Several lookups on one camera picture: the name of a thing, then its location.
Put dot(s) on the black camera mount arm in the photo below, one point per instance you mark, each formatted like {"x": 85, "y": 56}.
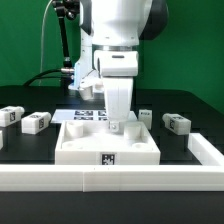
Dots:
{"x": 66, "y": 9}

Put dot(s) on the white U-shaped fence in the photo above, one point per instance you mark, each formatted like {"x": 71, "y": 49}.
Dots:
{"x": 207, "y": 175}

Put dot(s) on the white tag sheet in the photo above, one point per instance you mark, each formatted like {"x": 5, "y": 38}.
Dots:
{"x": 67, "y": 114}

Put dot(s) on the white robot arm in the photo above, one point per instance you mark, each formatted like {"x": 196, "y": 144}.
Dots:
{"x": 110, "y": 34}

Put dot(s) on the white square table top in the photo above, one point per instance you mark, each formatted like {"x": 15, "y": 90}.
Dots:
{"x": 90, "y": 142}

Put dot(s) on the small white tagged block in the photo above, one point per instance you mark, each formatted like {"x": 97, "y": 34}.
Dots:
{"x": 145, "y": 116}

